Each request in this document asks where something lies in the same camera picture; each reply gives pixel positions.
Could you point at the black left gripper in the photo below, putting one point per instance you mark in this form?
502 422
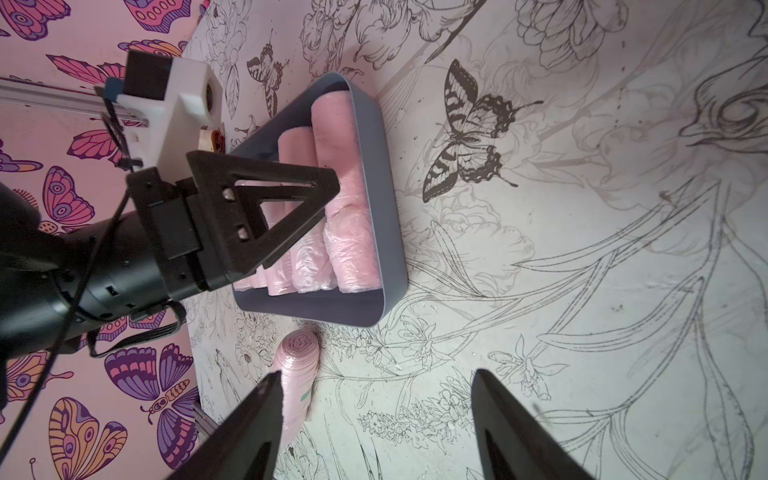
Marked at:
248 212

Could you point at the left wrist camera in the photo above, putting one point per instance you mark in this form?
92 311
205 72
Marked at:
156 111

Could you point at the blue plastic storage box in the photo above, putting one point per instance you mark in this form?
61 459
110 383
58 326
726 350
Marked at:
360 309

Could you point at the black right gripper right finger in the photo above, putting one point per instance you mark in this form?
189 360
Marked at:
511 443

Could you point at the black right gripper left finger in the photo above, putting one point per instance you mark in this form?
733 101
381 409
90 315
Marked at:
246 445

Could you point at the pink trash bag roll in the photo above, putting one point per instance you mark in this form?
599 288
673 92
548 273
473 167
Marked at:
255 281
279 275
297 360
348 231
310 262

